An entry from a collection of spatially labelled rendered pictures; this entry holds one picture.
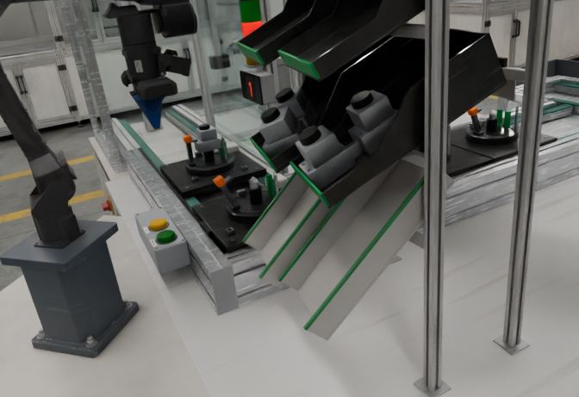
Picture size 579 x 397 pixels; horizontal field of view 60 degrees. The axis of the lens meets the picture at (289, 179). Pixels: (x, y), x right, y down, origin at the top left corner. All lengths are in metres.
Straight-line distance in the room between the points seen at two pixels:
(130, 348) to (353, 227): 0.48
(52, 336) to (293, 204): 0.51
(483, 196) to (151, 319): 0.83
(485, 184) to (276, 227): 0.60
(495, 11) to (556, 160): 4.76
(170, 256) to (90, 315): 0.21
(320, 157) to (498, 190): 0.78
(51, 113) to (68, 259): 5.51
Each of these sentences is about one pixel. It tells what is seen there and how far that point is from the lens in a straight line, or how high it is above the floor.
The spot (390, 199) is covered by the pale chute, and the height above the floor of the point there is 1.14.
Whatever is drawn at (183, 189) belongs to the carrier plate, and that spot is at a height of 0.97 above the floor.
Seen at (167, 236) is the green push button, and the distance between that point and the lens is 1.10.
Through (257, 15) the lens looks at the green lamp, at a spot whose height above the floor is 1.37.
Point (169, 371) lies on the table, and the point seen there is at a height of 0.86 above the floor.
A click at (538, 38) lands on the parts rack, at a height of 1.36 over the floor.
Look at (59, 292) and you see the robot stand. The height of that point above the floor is 0.99.
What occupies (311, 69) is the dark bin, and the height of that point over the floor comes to 1.36.
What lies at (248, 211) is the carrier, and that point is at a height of 0.99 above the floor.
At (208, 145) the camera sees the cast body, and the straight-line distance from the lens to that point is 1.40.
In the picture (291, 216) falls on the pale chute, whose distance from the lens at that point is 0.91.
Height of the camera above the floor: 1.47
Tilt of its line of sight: 23 degrees down
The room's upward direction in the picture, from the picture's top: 6 degrees counter-clockwise
